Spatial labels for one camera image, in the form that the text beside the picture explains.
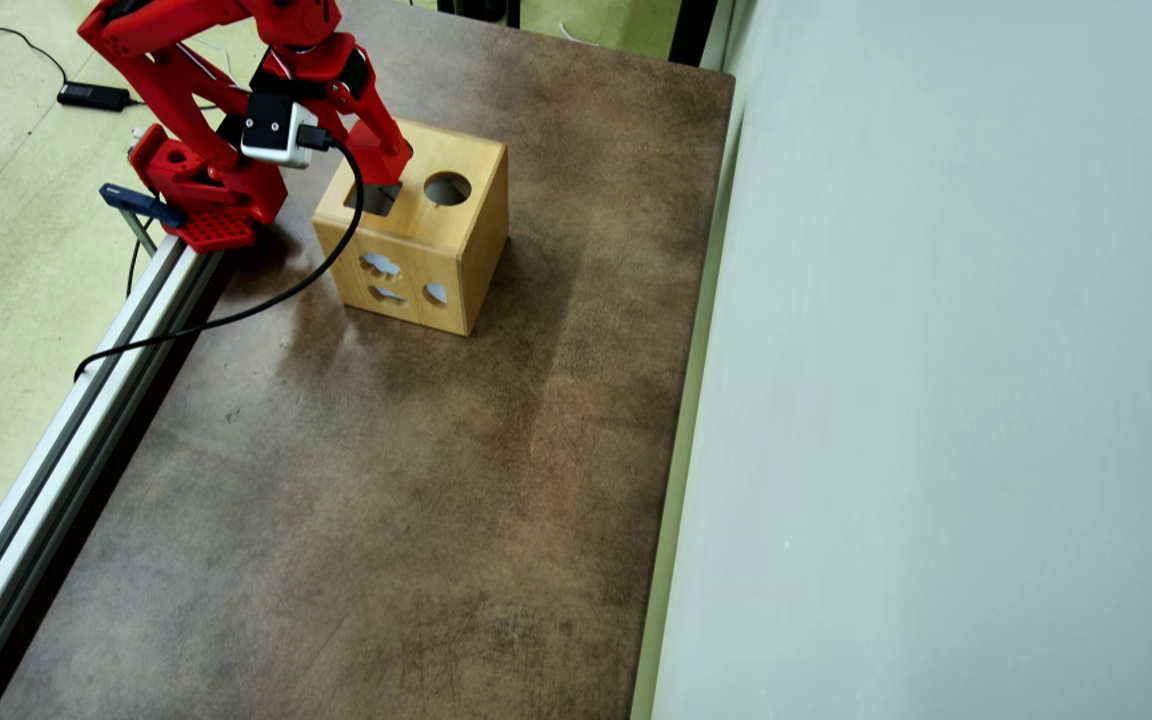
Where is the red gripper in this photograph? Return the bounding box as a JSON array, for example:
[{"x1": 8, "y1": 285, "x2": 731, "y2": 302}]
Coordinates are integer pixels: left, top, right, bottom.
[{"x1": 251, "y1": 35, "x2": 415, "y2": 187}]

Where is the red robot base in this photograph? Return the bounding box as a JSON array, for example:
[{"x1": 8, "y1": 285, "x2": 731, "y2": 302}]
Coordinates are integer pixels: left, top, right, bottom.
[{"x1": 128, "y1": 125, "x2": 289, "y2": 253}]

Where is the wooden shape sorter box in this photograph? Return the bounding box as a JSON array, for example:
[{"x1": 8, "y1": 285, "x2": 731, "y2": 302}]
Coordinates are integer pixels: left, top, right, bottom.
[{"x1": 312, "y1": 118, "x2": 510, "y2": 337}]

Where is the black furniture base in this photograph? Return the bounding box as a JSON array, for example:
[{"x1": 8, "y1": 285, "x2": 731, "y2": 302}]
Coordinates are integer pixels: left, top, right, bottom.
[{"x1": 436, "y1": 0, "x2": 523, "y2": 29}]

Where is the blue clamp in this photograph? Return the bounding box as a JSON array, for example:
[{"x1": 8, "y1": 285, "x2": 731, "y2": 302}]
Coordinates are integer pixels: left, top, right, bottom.
[{"x1": 99, "y1": 183, "x2": 187, "y2": 256}]

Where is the black power adapter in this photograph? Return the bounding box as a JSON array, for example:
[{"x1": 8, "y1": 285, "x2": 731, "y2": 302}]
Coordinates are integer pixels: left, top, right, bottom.
[{"x1": 57, "y1": 82, "x2": 132, "y2": 113}]

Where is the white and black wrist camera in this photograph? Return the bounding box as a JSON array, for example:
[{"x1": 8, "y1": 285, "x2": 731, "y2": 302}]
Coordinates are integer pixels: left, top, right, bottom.
[{"x1": 239, "y1": 92, "x2": 322, "y2": 169}]

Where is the thick black camera cable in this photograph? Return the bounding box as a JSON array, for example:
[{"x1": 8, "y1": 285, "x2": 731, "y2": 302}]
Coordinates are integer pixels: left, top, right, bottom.
[{"x1": 73, "y1": 125, "x2": 367, "y2": 383}]

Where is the dark vertical post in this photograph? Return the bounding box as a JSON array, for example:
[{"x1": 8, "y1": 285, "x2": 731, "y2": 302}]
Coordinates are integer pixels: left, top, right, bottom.
[{"x1": 669, "y1": 0, "x2": 719, "y2": 69}]

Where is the aluminium extrusion rail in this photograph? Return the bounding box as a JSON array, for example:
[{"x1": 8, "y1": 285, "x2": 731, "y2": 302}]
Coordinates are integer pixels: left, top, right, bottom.
[{"x1": 0, "y1": 232, "x2": 227, "y2": 720}]

